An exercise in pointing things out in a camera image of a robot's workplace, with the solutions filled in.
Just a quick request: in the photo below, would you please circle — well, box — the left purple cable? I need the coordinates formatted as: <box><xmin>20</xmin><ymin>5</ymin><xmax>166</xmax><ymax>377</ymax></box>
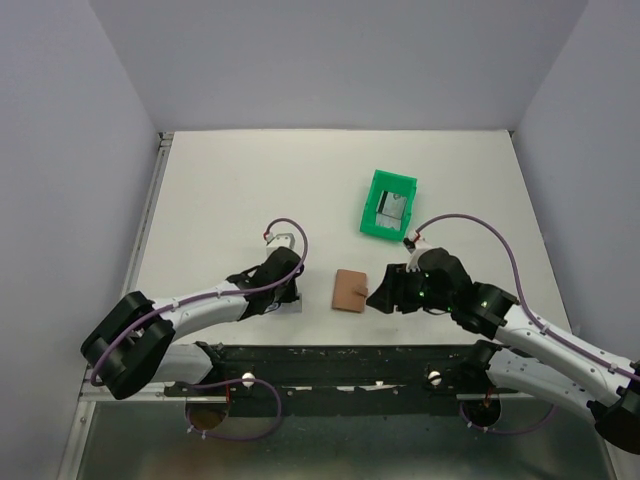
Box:
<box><xmin>87</xmin><ymin>217</ymin><xmax>311</xmax><ymax>441</ymax></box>

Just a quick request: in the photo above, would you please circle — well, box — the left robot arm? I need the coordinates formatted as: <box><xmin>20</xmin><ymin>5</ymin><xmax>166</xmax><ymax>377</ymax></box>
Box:
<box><xmin>80</xmin><ymin>247</ymin><xmax>303</xmax><ymax>400</ymax></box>

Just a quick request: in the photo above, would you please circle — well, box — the aluminium extrusion rail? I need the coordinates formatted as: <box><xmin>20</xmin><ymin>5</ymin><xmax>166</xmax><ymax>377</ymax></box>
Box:
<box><xmin>78</xmin><ymin>367</ymin><xmax>170</xmax><ymax>402</ymax></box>

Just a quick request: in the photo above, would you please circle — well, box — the green plastic bin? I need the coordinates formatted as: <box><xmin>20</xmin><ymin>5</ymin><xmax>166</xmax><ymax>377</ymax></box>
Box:
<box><xmin>359</xmin><ymin>170</ymin><xmax>417</xmax><ymax>242</ymax></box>

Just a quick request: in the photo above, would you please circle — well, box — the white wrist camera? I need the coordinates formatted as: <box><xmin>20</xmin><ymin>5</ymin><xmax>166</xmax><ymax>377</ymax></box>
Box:
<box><xmin>403</xmin><ymin>231</ymin><xmax>433</xmax><ymax>272</ymax></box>
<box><xmin>265</xmin><ymin>232</ymin><xmax>295</xmax><ymax>257</ymax></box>

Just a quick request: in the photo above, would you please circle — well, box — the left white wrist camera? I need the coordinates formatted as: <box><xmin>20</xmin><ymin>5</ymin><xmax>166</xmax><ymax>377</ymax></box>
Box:
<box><xmin>265</xmin><ymin>232</ymin><xmax>295</xmax><ymax>257</ymax></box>

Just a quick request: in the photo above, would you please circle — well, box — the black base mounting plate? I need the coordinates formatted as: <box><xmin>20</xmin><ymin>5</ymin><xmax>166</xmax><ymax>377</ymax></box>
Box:
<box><xmin>164</xmin><ymin>340</ymin><xmax>502</xmax><ymax>417</ymax></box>

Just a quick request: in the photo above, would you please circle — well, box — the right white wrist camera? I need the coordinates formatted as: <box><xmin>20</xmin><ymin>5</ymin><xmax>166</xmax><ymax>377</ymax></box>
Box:
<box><xmin>403</xmin><ymin>231</ymin><xmax>433</xmax><ymax>272</ymax></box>

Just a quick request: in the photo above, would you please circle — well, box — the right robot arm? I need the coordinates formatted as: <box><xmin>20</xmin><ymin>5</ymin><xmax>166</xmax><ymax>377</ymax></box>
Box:
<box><xmin>366</xmin><ymin>248</ymin><xmax>639</xmax><ymax>454</ymax></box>

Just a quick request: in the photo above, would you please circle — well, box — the purple cable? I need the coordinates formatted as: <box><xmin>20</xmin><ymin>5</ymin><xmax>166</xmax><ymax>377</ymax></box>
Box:
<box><xmin>412</xmin><ymin>213</ymin><xmax>640</xmax><ymax>437</ymax></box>
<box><xmin>87</xmin><ymin>217</ymin><xmax>311</xmax><ymax>441</ymax></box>

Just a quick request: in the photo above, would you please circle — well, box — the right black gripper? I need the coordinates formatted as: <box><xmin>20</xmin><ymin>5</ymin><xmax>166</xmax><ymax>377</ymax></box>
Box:
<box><xmin>365</xmin><ymin>262</ymin><xmax>454</xmax><ymax>313</ymax></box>

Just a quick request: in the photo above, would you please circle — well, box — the tan leather card holder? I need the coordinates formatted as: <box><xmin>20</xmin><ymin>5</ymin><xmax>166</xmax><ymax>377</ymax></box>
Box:
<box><xmin>331</xmin><ymin>269</ymin><xmax>369</xmax><ymax>313</ymax></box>

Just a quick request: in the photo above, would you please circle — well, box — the silver VIP credit card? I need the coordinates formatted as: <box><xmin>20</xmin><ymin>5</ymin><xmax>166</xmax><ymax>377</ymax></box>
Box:
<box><xmin>272</xmin><ymin>296</ymin><xmax>303</xmax><ymax>315</ymax></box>

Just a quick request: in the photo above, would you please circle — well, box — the credit card in bin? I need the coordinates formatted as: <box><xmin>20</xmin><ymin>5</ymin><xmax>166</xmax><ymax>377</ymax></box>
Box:
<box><xmin>375</xmin><ymin>191</ymin><xmax>408</xmax><ymax>231</ymax></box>

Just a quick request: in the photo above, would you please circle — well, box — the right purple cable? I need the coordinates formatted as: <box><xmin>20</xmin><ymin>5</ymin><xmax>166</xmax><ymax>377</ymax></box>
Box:
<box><xmin>412</xmin><ymin>213</ymin><xmax>640</xmax><ymax>437</ymax></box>

